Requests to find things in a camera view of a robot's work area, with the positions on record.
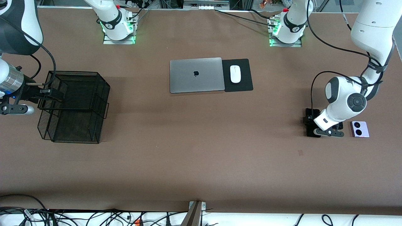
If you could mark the white power strip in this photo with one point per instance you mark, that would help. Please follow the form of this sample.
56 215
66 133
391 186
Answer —
205 6

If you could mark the white computer mouse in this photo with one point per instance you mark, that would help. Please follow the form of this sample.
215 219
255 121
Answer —
235 74

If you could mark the black flip phone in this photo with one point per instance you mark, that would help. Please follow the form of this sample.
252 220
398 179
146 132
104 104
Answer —
340 125

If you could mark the silver closed laptop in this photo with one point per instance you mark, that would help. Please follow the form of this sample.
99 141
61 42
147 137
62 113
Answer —
188 78

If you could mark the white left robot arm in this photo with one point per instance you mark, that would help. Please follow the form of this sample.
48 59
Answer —
342 100

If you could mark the black mouse pad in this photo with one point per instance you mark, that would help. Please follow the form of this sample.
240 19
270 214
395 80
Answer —
246 84

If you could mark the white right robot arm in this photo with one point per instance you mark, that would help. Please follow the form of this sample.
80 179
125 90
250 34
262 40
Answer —
19 28

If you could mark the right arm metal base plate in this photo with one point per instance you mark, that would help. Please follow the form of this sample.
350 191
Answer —
119 42

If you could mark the long black smartphone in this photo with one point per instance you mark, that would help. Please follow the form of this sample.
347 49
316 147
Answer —
311 133

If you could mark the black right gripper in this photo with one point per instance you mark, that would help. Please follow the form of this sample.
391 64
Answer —
29 92

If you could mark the lavender flip phone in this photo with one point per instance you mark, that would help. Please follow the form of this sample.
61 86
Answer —
360 129

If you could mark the aluminium camera mount post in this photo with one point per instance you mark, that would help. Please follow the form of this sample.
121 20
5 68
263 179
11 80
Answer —
193 216

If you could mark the aluminium table edge rail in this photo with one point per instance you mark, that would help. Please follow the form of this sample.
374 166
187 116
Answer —
398 51

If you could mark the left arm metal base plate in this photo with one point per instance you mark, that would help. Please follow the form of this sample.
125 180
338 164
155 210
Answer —
285 45

